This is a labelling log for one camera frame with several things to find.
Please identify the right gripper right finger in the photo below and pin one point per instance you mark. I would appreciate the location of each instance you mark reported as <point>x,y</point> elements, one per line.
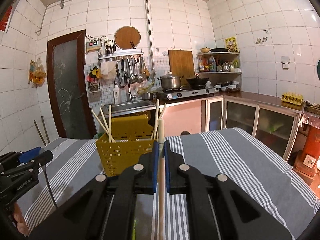
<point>216,207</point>

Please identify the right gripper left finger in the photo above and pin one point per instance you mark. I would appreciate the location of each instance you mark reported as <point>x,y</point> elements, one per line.
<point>106,207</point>

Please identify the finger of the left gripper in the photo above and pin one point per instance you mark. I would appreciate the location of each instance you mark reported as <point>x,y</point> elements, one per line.
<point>29,155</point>
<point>41,158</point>

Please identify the pink kitchen cabinet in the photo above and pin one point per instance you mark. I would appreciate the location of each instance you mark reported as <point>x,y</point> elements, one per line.
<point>184,116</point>

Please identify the person's left hand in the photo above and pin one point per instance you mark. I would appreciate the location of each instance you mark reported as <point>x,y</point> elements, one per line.
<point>20,221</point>

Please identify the grey striped tablecloth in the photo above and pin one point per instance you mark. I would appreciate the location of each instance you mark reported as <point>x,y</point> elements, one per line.
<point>254,167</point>

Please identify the chopstick in basket left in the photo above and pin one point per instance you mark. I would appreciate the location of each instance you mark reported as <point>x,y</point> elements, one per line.
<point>98,120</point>

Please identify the chopstick in basket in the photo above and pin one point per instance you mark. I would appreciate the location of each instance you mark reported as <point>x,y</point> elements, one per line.
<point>158,115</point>
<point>98,120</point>

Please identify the yellow slotted utensil basket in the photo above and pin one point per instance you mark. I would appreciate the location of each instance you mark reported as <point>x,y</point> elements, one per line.
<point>131,138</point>

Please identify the hanging plastic bag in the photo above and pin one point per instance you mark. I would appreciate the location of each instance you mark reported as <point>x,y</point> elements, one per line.
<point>37,73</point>

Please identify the steel sink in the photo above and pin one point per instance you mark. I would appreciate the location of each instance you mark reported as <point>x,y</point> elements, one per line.
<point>132,107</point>

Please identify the red stand with socket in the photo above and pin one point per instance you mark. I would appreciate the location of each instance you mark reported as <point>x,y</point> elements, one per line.
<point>306,160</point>

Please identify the glass door cabinet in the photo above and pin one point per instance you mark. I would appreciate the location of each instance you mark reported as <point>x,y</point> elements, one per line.
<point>266,118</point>

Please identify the white soap bottle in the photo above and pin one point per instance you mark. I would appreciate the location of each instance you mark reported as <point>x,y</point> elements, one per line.
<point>116,94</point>

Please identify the chopstick in basket right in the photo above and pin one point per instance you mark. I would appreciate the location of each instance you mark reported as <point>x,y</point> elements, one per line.
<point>158,115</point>

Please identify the dark brown glass door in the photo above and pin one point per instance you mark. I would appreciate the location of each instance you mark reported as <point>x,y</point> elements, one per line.
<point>67,86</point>

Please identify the steel gas stove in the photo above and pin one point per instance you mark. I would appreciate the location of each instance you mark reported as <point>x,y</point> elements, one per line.
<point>181,94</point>

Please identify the black wok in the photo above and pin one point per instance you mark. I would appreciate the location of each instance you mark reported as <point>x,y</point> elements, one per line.
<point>197,82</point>

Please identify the yellow egg tray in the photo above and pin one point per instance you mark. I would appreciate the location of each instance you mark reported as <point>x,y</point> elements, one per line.
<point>293,98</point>

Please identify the steel cooking pot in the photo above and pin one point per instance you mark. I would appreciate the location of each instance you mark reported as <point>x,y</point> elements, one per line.
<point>170,81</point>

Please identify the corner shelf with bottles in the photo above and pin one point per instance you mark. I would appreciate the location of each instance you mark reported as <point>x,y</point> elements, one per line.
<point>218,60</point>

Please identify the round wooden board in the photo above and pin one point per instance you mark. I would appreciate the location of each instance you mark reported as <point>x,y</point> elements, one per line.
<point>127,37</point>

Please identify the rectangular wooden cutting board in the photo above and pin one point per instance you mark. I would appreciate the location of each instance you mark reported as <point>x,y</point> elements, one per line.
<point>181,64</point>

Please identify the wooden sticks against wall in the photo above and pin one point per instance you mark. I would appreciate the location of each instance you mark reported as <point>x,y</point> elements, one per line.
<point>42,131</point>

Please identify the wall utensil rack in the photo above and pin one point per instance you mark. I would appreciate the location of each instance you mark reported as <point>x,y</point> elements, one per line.
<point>123,66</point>

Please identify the white wall switch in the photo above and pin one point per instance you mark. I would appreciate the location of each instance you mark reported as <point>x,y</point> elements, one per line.
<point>285,61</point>

